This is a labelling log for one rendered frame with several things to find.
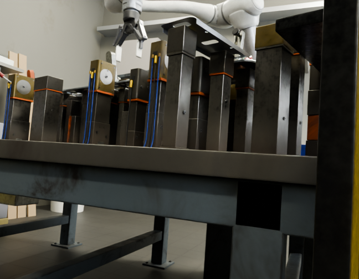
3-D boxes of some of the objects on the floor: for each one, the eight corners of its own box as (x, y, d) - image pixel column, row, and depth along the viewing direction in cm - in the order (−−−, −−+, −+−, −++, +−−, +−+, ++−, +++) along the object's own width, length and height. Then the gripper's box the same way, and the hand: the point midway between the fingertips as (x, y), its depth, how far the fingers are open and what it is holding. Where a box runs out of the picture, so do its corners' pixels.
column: (216, 271, 211) (222, 169, 216) (265, 280, 199) (271, 172, 204) (201, 286, 182) (209, 168, 187) (257, 299, 171) (263, 172, 175)
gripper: (107, 15, 152) (103, 60, 151) (145, 2, 137) (141, 52, 135) (119, 21, 158) (116, 65, 157) (157, 9, 142) (153, 57, 141)
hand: (128, 56), depth 146 cm, fingers open, 13 cm apart
